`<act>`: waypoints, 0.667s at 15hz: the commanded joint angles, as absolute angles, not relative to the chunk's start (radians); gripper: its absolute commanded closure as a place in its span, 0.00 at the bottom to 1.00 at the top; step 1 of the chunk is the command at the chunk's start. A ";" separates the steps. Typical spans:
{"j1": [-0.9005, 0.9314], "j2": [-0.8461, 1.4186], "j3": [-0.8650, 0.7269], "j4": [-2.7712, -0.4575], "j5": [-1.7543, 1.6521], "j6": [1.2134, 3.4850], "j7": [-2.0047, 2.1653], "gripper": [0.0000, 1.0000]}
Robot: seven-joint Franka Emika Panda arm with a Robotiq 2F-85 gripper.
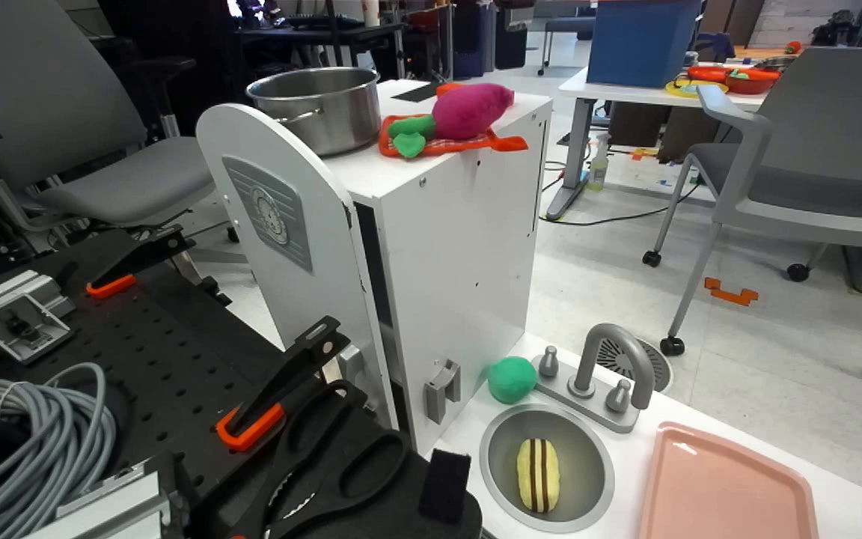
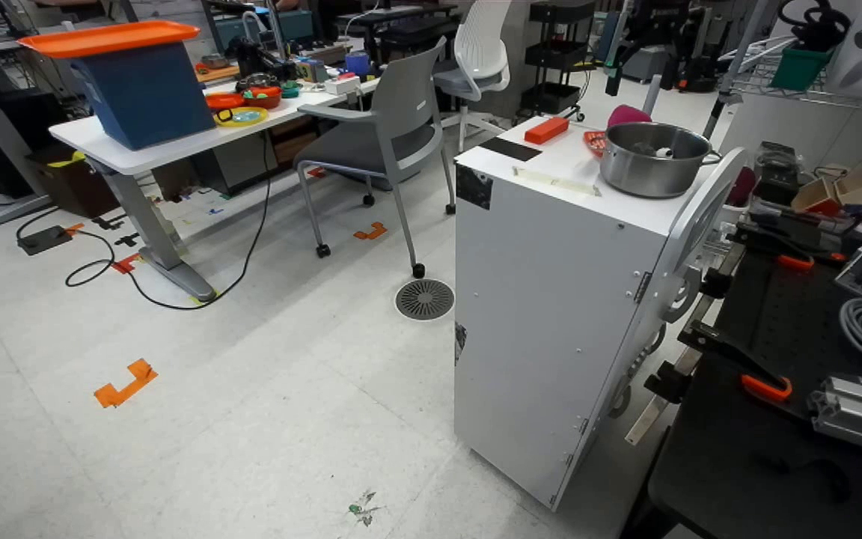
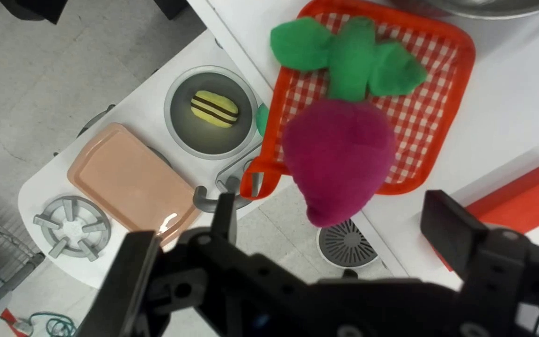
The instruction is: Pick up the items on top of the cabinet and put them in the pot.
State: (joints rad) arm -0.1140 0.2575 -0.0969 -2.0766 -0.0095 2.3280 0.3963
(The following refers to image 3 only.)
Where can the white toy kitchen counter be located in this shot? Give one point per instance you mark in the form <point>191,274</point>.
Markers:
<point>145,105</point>

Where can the grey toy stove burner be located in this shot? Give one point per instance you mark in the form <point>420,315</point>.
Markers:
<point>73,227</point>

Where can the white toy cabinet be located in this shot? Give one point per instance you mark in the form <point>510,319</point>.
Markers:
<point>506,113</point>

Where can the pink plastic tray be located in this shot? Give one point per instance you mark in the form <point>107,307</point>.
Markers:
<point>126,180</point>

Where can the magenta plush beet green leaves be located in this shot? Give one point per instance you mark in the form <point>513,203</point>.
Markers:
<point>337,161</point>

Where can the orange rectangular block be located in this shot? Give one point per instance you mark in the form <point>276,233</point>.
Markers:
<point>525,199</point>

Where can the red checkered pot holder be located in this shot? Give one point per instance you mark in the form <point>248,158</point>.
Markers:
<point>431,124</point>

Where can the yellow striped toy macaron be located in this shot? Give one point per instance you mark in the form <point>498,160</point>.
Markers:
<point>214,109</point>

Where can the grey toy faucet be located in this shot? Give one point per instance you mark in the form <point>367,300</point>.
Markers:
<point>205,203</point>

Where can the round burner with yellow stripes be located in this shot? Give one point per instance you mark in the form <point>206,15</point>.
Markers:
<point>186,133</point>

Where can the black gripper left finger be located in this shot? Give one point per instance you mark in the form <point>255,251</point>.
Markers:
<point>223,218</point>

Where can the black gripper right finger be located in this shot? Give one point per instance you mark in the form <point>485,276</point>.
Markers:
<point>453,234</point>

